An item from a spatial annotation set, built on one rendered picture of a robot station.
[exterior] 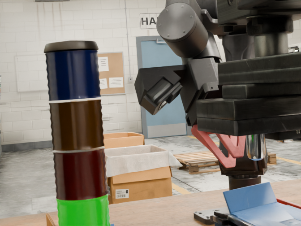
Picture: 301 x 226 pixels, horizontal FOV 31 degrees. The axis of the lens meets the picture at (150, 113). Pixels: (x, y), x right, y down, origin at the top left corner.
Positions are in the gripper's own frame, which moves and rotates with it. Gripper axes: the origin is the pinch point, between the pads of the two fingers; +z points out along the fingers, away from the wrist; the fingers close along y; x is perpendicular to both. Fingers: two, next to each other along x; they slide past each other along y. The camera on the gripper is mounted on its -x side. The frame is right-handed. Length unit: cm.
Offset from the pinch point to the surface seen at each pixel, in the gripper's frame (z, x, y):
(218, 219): 8.0, -4.3, -0.6
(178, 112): -488, 356, -936
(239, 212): 7.8, -1.5, 0.2
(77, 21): -674, 157, -836
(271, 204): 7.4, 3.4, -0.1
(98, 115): 7.3, -23.5, 30.3
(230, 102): 1.7, -7.6, 19.1
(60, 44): 3.1, -25.7, 33.2
